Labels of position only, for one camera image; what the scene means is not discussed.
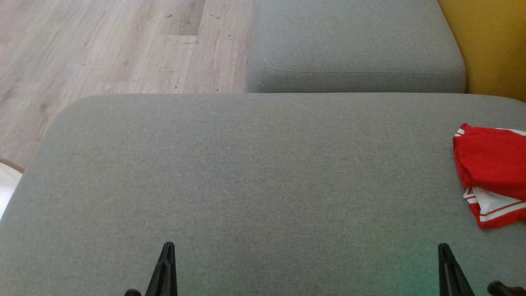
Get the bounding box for red jersey white striped panel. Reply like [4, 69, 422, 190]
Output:
[463, 186, 526, 229]

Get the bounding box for large grey sofa seat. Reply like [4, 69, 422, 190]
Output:
[0, 92, 526, 296]

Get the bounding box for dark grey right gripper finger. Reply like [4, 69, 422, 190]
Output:
[437, 243, 475, 296]

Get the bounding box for small grey sofa cushion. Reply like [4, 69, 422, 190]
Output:
[245, 0, 467, 94]

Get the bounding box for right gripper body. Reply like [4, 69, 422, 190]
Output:
[487, 280, 526, 296]

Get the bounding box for red shorts white band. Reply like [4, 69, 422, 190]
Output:
[452, 123, 526, 203]

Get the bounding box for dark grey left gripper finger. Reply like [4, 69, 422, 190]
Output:
[145, 241, 178, 296]

